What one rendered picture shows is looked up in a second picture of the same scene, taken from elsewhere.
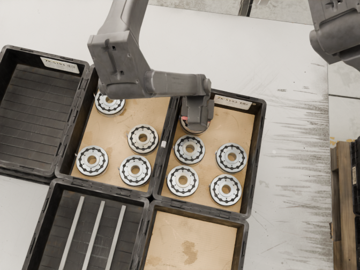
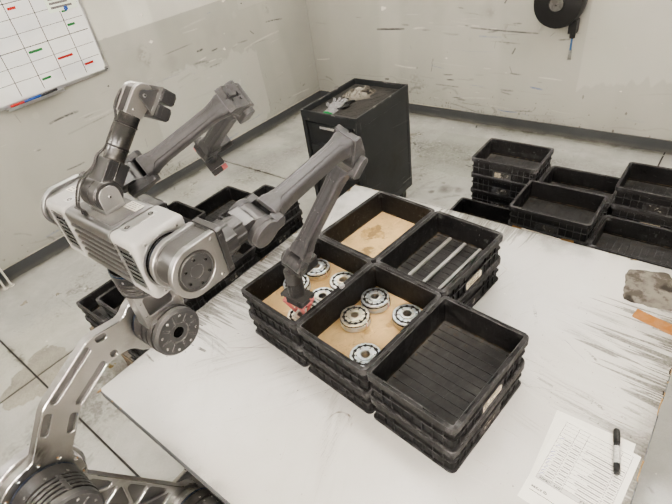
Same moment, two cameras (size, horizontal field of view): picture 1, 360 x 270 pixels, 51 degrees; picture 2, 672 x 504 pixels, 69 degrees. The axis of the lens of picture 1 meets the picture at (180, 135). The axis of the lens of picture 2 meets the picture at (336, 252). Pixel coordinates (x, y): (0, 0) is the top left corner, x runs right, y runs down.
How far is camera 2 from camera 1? 1.56 m
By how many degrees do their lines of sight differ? 67
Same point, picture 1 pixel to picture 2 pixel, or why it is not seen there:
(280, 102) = (213, 340)
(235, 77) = (228, 376)
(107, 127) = (380, 342)
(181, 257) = (373, 250)
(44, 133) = (445, 359)
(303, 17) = not seen: outside the picture
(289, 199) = not seen: hidden behind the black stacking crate
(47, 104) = (431, 384)
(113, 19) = (337, 142)
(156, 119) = (332, 333)
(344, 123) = not seen: hidden behind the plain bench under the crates
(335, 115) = (137, 432)
